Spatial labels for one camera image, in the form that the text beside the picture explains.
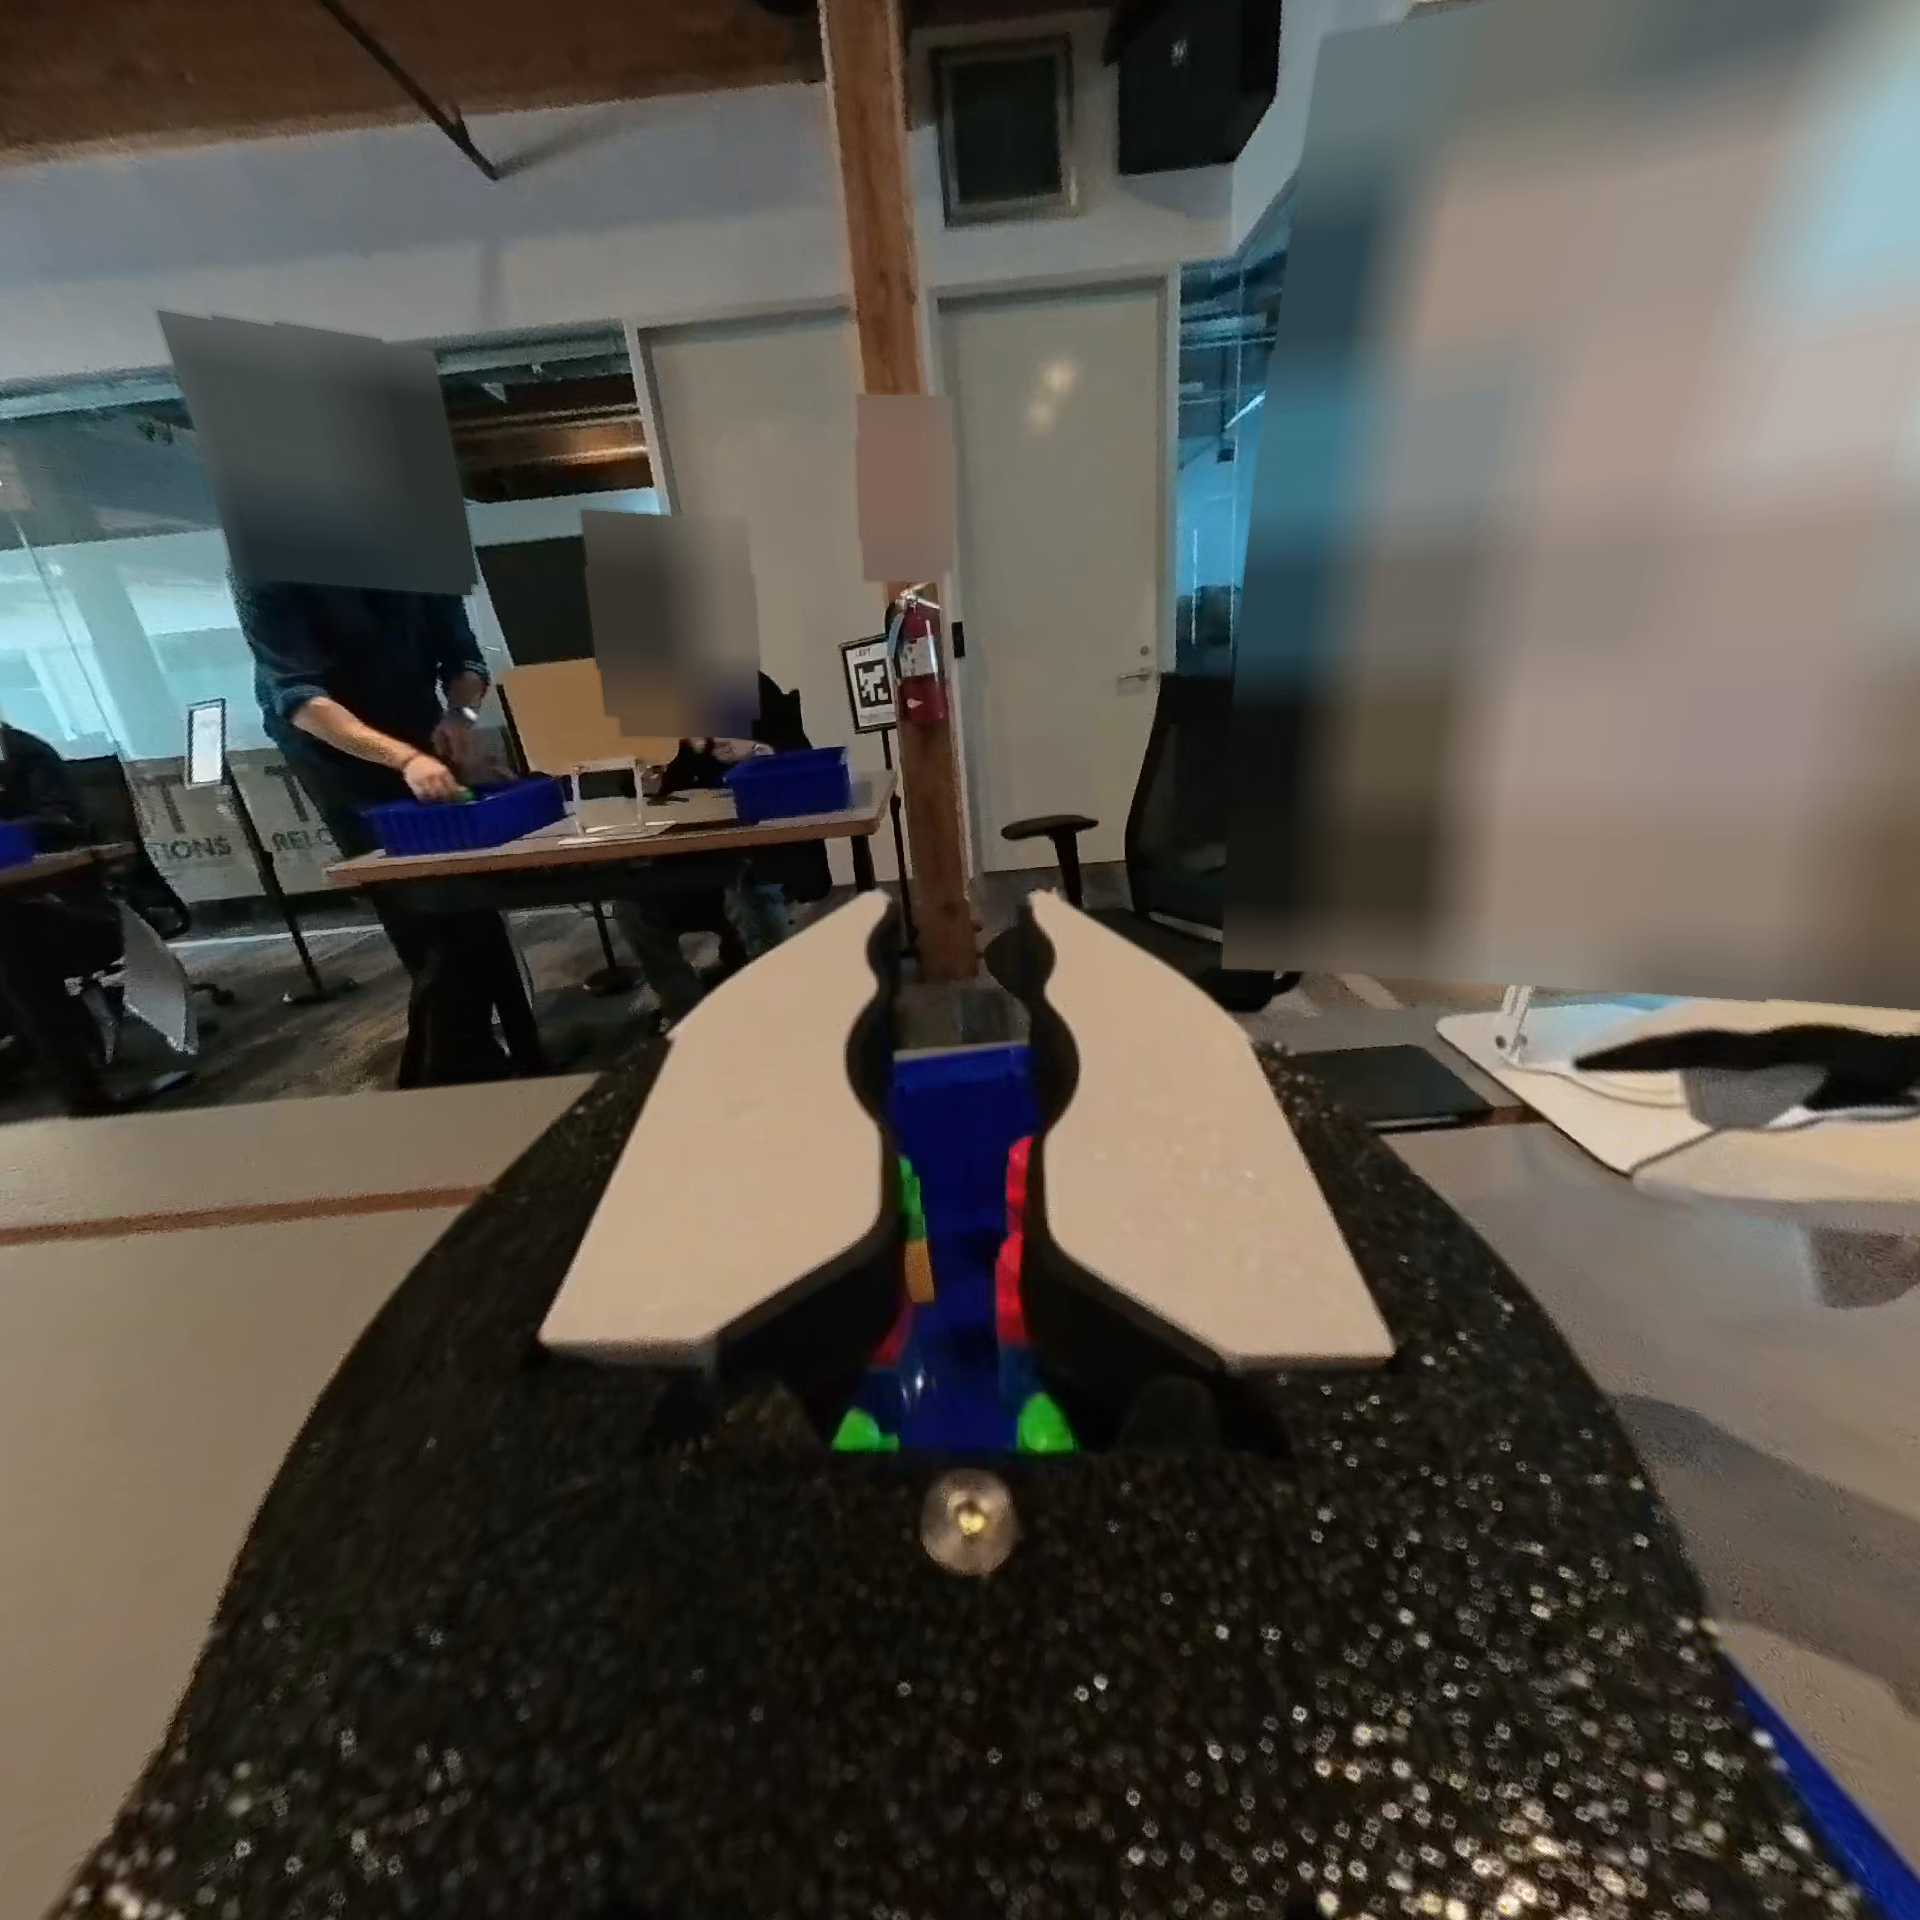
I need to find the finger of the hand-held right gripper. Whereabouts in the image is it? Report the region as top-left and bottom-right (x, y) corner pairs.
(1633, 1075), (1920, 1205)
(1572, 1000), (1920, 1076)

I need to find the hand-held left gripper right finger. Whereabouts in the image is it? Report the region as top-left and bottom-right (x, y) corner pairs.
(1024, 890), (1401, 1377)

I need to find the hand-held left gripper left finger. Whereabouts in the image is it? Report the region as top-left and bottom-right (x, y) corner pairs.
(537, 890), (909, 1377)

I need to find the blue plastic bin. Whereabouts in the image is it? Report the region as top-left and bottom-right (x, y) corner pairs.
(830, 1043), (1920, 1920)
(363, 772), (567, 857)
(726, 745), (854, 825)

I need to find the black mat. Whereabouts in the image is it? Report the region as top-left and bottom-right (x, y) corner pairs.
(1286, 1044), (1504, 1132)

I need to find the clear plastic stand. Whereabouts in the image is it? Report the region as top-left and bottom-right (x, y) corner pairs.
(1494, 984), (1695, 1113)

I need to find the white mat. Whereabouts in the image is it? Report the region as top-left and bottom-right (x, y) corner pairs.
(1438, 995), (1920, 1179)

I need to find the wooden table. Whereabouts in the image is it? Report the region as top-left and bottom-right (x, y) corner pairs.
(325, 770), (902, 1070)

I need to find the black office chair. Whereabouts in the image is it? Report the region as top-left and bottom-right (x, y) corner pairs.
(1000, 672), (1297, 1011)

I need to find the cardboard box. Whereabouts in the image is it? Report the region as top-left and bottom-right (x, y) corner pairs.
(500, 660), (611, 782)

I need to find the black stand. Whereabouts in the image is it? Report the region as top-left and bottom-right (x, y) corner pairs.
(223, 761), (360, 1008)

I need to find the red fire extinguisher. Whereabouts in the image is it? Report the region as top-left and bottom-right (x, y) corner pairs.
(884, 586), (945, 730)

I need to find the black speaker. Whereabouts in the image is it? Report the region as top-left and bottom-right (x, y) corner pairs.
(1113, 0), (1286, 176)

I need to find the wooden post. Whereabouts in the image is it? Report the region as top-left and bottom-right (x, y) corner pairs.
(815, 0), (981, 986)

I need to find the wall vent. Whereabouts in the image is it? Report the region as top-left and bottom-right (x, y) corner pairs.
(931, 36), (1081, 228)

